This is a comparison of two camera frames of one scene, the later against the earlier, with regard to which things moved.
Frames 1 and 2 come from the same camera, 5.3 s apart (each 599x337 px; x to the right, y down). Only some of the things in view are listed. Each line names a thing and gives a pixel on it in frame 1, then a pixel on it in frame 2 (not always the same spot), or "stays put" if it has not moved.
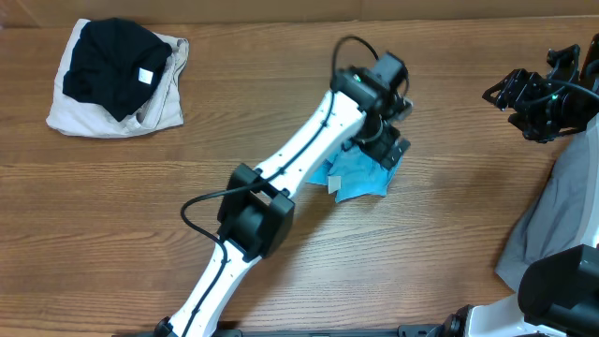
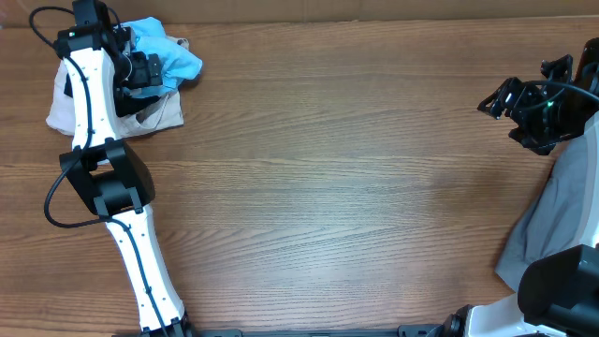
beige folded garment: x=163 y=109 stays put
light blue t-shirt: x=359 y=174 -> x=178 y=63
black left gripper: x=379 y=147 -> x=141 y=77
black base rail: x=443 y=329 stays put
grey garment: x=555 y=222 stays put
